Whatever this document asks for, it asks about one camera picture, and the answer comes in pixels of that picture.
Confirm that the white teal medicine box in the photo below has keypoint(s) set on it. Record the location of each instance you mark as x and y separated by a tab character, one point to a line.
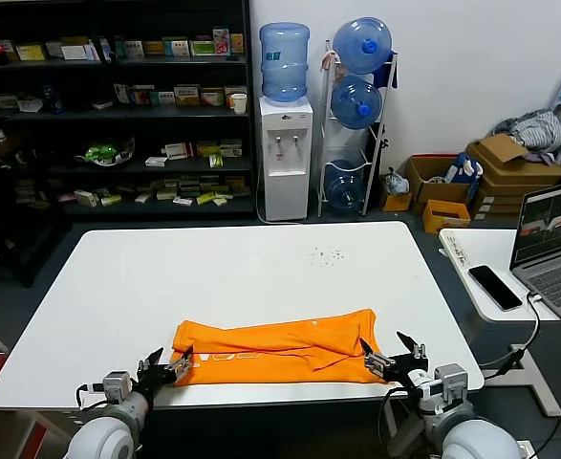
166	98
178	48

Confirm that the white side table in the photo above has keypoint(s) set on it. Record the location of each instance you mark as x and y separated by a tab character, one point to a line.
545	382

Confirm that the small yellow box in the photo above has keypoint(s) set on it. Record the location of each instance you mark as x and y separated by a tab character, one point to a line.
397	203

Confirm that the white floor power strip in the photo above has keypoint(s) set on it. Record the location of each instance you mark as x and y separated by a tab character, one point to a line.
527	448

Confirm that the grey plastic bag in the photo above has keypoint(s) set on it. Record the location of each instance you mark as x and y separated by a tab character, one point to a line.
397	184

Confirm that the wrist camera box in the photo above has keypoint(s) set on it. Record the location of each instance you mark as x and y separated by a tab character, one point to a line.
452	382
115	385

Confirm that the green plastic bag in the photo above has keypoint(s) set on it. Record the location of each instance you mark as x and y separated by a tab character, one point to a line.
101	153

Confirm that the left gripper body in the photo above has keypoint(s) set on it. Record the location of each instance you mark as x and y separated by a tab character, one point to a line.
152	383

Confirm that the grey laptop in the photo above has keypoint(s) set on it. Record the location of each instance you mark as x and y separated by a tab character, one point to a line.
557	282

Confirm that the orange white medicine box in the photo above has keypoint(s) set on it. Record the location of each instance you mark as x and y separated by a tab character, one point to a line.
212	98

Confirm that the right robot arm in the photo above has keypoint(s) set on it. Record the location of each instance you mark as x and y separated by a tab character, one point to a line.
476	440

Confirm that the orange yellow cardboard box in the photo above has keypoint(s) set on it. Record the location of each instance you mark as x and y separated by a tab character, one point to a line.
445	221

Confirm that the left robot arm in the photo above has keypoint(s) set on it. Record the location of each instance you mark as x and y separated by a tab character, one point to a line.
98	435

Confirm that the orange blue medicine box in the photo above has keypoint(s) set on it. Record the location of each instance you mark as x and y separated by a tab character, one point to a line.
143	97

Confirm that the pile of grey clothes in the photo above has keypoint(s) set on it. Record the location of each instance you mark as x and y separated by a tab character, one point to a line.
538	129

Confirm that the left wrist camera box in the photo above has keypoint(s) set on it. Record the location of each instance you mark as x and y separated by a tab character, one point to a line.
115	385

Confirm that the white red medicine box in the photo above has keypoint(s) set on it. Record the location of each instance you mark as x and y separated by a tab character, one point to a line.
177	149

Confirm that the blue water jug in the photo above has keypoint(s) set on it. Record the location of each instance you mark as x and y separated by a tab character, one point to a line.
361	45
356	102
344	189
285	62

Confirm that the blue white bag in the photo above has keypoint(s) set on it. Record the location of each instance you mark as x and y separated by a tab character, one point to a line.
459	169

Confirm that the white blue medicine box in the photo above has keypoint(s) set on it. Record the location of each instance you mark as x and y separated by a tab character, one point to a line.
121	93

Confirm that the black smartphone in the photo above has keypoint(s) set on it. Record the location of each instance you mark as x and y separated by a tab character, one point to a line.
495	287

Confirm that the white water dispenser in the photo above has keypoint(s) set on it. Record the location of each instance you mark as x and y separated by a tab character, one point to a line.
285	167

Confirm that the white yellow medicine box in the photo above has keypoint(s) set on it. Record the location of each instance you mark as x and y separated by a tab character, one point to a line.
230	91

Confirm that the dark bowl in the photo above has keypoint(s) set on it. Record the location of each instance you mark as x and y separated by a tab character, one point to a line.
126	155

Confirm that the white jug rack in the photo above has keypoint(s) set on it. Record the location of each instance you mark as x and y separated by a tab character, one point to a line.
324	124

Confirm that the yellow green medicine box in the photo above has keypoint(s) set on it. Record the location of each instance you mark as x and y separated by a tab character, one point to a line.
208	148

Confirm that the plain white box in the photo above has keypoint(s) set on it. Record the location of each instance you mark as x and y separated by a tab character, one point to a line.
74	52

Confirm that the yellow tall box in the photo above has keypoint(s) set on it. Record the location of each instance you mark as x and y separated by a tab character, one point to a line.
237	43

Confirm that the large cardboard box open flap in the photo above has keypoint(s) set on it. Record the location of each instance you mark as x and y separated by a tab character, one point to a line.
500	148

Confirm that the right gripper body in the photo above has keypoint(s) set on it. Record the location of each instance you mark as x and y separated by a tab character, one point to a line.
409	373

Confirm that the dark blue cloth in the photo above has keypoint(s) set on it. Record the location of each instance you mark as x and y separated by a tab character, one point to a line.
385	72

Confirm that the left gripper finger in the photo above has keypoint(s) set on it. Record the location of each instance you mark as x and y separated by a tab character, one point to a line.
151	362
180	367

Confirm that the orange t-shirt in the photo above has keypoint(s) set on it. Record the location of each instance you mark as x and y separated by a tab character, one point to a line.
280	354

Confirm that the pink blue tall box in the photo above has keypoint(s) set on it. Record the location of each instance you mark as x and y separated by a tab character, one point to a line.
222	41

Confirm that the black shelf unit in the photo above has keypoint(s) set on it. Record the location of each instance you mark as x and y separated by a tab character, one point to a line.
165	112

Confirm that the white paper cup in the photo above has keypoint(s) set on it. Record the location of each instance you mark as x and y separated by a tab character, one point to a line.
239	104

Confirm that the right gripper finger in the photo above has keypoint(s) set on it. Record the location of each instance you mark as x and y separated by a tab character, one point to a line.
417	351
380	365

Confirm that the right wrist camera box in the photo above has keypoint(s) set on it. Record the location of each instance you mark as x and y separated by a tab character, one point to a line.
452	382

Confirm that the open brown cardboard box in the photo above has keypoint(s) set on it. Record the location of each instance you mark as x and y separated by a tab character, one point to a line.
423	181

